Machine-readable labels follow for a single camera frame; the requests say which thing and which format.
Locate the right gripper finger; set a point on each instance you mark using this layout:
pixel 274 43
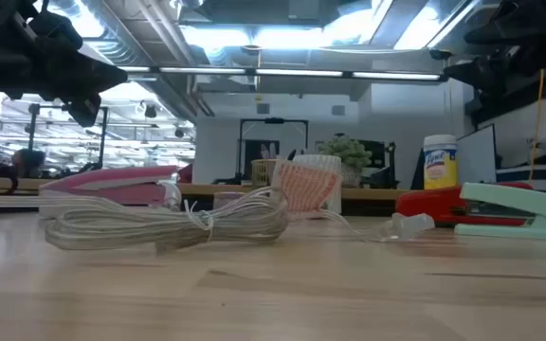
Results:
pixel 510 28
pixel 486 73

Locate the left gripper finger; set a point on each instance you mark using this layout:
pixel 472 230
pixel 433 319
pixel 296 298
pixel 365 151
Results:
pixel 84 110
pixel 83 73

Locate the white textured pen cup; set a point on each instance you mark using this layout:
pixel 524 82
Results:
pixel 320 160

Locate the person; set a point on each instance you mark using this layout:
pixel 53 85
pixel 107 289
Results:
pixel 29 163

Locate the white board panel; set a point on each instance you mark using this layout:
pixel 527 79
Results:
pixel 477 156

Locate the pink stapler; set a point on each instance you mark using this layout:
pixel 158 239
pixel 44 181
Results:
pixel 112 189

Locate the yellow Lysol wipes canister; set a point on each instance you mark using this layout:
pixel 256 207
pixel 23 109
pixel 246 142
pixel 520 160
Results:
pixel 440 163

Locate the black white striped box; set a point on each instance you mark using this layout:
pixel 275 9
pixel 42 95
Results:
pixel 538 173

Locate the mint green stapler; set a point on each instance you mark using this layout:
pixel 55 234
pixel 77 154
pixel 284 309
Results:
pixel 515 199

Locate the red stapler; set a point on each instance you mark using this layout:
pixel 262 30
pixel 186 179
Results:
pixel 434 206

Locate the green potted succulent plant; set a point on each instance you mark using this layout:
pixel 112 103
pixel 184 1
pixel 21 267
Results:
pixel 349 149

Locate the orange wooden desk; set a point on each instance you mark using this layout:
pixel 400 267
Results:
pixel 377 193

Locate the long ceiling light bar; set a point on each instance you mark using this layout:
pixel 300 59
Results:
pixel 301 73

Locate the black ceiling camera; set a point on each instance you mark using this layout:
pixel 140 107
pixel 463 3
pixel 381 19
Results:
pixel 441 54

